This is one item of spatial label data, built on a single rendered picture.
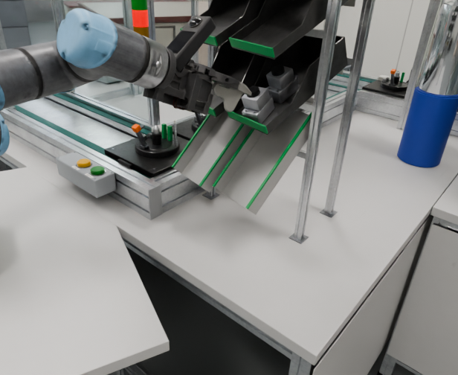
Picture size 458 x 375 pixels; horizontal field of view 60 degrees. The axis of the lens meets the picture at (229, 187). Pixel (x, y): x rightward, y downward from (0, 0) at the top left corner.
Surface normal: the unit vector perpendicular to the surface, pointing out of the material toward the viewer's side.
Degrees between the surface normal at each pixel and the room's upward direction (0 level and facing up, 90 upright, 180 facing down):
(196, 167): 45
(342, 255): 0
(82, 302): 0
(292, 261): 0
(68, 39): 65
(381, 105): 90
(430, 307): 90
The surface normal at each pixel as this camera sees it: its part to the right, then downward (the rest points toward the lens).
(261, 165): -0.52, -0.40
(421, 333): -0.65, 0.36
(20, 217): 0.04, -0.87
